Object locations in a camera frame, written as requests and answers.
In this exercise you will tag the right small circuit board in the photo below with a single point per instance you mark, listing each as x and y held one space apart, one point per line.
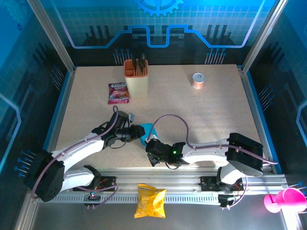
226 200

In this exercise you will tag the yellow chips bag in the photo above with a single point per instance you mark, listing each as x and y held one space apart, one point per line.
150 202

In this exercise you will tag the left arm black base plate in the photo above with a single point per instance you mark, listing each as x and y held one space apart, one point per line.
108 184

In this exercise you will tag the left aluminium corner post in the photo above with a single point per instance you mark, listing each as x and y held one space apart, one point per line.
51 36

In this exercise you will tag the magenta candy bag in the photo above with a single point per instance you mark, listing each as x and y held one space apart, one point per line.
118 93

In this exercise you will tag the pink plastic cup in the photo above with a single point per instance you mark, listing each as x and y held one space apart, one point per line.
287 200

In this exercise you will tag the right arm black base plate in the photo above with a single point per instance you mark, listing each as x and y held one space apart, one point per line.
208 184

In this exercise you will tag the small can orange label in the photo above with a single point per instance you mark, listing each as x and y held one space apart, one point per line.
198 81

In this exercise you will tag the beige utensil holder orange rim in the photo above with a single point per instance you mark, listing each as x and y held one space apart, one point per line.
136 83

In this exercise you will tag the left small circuit board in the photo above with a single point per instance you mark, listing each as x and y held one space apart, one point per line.
92 197

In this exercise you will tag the small circuit board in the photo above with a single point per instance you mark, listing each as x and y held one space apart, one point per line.
226 200
92 197

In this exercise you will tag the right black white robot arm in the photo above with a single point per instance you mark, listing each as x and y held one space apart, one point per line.
244 153

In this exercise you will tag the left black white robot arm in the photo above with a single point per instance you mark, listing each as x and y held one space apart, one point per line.
48 172

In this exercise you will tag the right aluminium corner post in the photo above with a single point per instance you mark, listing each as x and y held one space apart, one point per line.
263 36

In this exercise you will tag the aluminium front frame rail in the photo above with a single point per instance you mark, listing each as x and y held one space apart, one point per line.
156 176

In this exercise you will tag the aluminium corner post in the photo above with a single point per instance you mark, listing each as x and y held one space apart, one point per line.
51 36
263 36

